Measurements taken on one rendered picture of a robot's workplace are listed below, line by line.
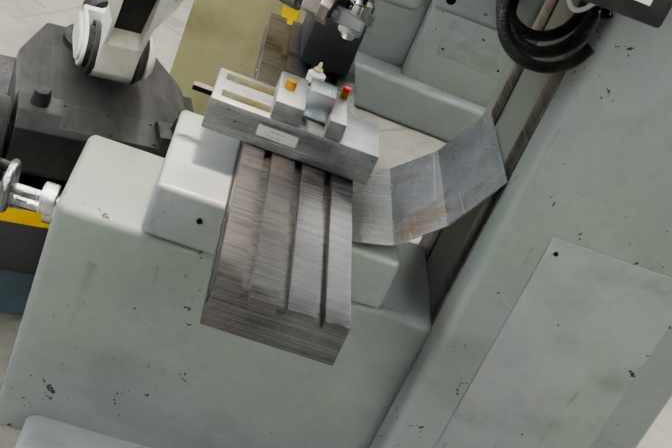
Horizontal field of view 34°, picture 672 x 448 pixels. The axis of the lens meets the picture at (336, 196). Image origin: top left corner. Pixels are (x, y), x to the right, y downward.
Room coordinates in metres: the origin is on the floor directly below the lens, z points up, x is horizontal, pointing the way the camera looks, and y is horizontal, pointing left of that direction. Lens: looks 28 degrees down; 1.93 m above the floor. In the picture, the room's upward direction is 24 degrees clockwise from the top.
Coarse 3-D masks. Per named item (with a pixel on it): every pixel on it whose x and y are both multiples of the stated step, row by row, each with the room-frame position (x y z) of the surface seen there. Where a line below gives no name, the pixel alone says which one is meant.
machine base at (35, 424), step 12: (36, 420) 1.78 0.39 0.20; (48, 420) 1.79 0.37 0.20; (24, 432) 1.74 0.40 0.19; (36, 432) 1.75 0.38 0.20; (48, 432) 1.76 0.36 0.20; (60, 432) 1.77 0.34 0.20; (72, 432) 1.79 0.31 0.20; (84, 432) 1.80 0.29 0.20; (96, 432) 1.82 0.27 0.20; (24, 444) 1.70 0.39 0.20; (36, 444) 1.72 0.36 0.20; (48, 444) 1.73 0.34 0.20; (60, 444) 1.74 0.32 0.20; (72, 444) 1.76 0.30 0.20; (84, 444) 1.77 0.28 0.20; (96, 444) 1.79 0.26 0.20; (108, 444) 1.80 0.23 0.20; (120, 444) 1.81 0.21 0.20; (132, 444) 1.83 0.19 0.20
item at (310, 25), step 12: (372, 12) 2.47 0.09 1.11; (312, 24) 2.46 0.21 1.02; (336, 24) 2.45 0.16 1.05; (312, 36) 2.44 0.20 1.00; (324, 36) 2.45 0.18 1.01; (336, 36) 2.45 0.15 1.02; (300, 48) 2.51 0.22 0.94; (312, 48) 2.44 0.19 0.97; (324, 48) 2.45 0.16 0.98; (336, 48) 2.46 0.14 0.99; (348, 48) 2.46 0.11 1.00; (300, 60) 2.44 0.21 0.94; (312, 60) 2.45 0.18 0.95; (324, 60) 2.45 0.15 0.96; (336, 60) 2.46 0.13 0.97; (348, 60) 2.46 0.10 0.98; (336, 72) 2.46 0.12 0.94
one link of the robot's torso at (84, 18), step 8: (88, 8) 2.67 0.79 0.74; (96, 8) 2.69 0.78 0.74; (104, 8) 2.72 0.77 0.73; (80, 16) 2.64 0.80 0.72; (88, 16) 2.62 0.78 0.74; (96, 16) 2.67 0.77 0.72; (80, 24) 2.60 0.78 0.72; (88, 24) 2.58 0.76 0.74; (80, 32) 2.56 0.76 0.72; (88, 32) 2.55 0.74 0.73; (152, 32) 2.73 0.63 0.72; (80, 40) 2.54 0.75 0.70; (152, 40) 2.65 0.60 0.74; (80, 48) 2.53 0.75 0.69; (152, 48) 2.62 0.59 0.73; (80, 56) 2.52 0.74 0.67; (152, 56) 2.60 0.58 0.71; (80, 64) 2.53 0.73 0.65; (152, 64) 2.61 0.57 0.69; (144, 72) 2.59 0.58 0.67; (144, 80) 2.61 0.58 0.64
